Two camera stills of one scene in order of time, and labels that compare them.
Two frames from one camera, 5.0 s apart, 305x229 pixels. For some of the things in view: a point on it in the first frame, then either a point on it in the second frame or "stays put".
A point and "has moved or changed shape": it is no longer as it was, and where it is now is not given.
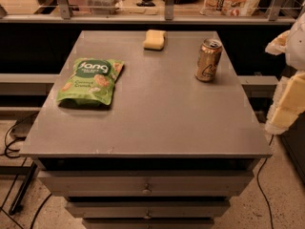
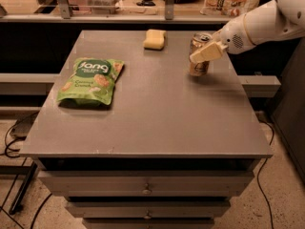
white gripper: [296, 47] to [234, 37]
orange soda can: [209, 58] has moved or changed shape
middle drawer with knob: [147, 210] stays put
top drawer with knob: [146, 183] stays put
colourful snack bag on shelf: [232, 0] stays put
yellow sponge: [154, 39] stays put
